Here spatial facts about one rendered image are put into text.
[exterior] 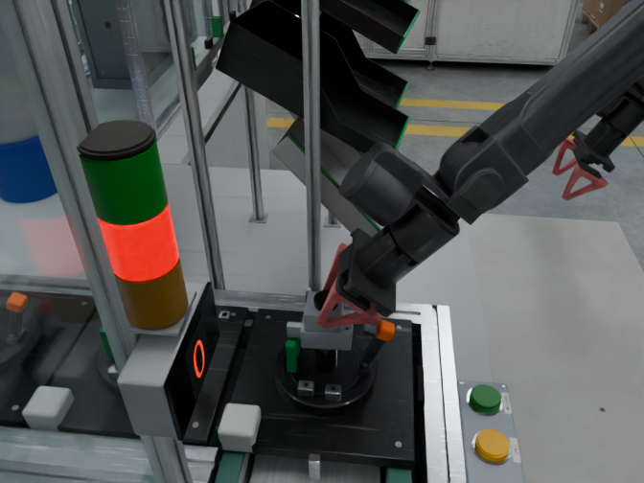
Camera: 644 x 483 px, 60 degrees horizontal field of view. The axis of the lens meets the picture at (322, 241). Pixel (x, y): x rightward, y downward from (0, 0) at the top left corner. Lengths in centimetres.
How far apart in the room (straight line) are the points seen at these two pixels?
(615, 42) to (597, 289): 68
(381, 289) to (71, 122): 38
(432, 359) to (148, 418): 47
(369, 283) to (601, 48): 32
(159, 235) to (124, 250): 3
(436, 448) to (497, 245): 60
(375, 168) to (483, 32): 422
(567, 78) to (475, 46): 419
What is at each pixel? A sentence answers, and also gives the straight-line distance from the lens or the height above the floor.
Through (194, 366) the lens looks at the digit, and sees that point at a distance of 50.
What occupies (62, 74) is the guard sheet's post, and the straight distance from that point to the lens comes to 38.
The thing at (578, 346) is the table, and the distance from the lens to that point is 107.
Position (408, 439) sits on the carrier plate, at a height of 97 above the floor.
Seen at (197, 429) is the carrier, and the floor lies 97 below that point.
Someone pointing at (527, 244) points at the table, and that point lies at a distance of 127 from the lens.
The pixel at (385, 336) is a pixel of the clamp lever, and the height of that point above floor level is 106.
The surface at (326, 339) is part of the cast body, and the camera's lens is 71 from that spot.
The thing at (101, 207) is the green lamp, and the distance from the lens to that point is 40.
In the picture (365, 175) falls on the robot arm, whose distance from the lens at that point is 55.
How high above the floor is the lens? 158
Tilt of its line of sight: 37 degrees down
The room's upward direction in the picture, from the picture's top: straight up
